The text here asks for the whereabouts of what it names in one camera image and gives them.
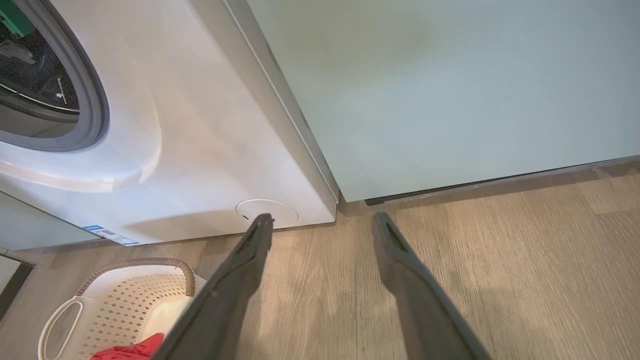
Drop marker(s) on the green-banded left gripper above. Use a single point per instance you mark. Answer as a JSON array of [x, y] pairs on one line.
[[14, 17]]

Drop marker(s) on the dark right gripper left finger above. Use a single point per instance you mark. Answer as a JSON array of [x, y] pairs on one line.
[[225, 310]]

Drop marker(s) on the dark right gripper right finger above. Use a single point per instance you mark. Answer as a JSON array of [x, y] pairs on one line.
[[425, 320]]

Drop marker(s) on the red garment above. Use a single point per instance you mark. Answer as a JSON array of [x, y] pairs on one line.
[[135, 350]]

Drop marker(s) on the stainless steel washing machine drum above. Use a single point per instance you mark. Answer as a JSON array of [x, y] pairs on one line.
[[35, 75]]

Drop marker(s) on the white front-load washing machine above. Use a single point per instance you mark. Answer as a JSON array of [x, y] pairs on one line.
[[200, 150]]

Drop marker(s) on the round white filter cover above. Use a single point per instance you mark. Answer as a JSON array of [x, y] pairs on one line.
[[280, 210]]

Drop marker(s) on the white perforated laundry basket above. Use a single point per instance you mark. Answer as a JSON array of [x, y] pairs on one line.
[[110, 310]]

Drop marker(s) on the blue energy label sticker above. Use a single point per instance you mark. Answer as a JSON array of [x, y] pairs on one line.
[[112, 236]]

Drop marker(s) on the pale green cabinet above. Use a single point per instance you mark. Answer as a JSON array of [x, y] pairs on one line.
[[450, 100], [35, 225]]

